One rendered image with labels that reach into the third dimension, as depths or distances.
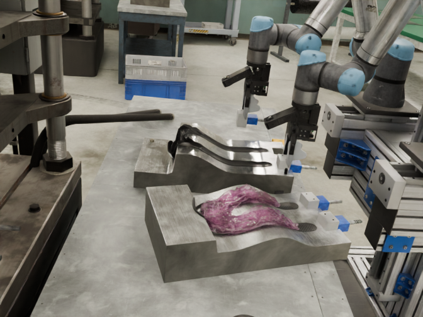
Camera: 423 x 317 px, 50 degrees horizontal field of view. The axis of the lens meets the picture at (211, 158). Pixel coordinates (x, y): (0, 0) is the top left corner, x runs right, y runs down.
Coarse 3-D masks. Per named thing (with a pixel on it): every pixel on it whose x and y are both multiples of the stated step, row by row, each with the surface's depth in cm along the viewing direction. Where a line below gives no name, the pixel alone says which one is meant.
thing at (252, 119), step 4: (240, 112) 170; (240, 116) 169; (248, 116) 171; (252, 116) 171; (256, 116) 172; (236, 120) 174; (240, 120) 170; (244, 120) 170; (248, 120) 170; (252, 120) 170; (256, 120) 170; (260, 120) 172; (236, 124) 173; (240, 124) 171; (244, 124) 171; (248, 124) 171; (252, 124) 171; (256, 124) 171
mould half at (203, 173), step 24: (144, 144) 160; (240, 144) 162; (264, 144) 163; (144, 168) 144; (168, 168) 145; (192, 168) 141; (216, 168) 141; (240, 168) 145; (264, 168) 146; (288, 192) 145
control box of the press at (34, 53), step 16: (0, 0) 138; (16, 0) 138; (32, 0) 144; (16, 48) 144; (32, 48) 148; (0, 64) 146; (16, 64) 146; (32, 64) 149; (16, 80) 161; (32, 80) 164; (32, 128) 169; (16, 144) 170; (32, 144) 172
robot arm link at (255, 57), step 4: (248, 48) 162; (248, 52) 160; (252, 52) 158; (256, 52) 158; (260, 52) 158; (264, 52) 158; (268, 52) 160; (248, 56) 160; (252, 56) 159; (256, 56) 158; (260, 56) 158; (264, 56) 159; (248, 60) 161; (252, 60) 159; (256, 60) 159; (260, 60) 159; (264, 60) 160
